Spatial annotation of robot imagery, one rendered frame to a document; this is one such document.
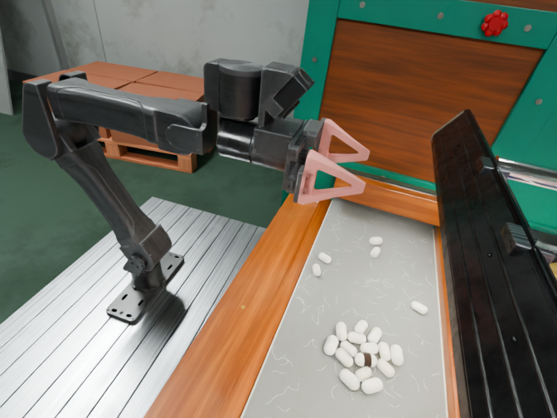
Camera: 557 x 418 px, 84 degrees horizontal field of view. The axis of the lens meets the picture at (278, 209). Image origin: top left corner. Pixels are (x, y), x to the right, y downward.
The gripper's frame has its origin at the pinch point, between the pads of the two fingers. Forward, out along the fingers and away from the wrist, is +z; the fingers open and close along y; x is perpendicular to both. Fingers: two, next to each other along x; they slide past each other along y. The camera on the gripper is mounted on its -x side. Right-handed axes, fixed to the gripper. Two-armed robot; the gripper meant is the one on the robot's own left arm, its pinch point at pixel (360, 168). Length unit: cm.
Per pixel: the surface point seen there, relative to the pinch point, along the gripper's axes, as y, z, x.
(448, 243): -9.4, 10.5, 1.4
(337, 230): 28.6, 0.9, 33.2
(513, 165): 0.6, 16.6, -4.8
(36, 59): 241, -352, 82
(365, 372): -8.6, 10.3, 31.4
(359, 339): -2.9, 8.8, 31.5
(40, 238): 49, -149, 109
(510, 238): -14.0, 12.6, -3.9
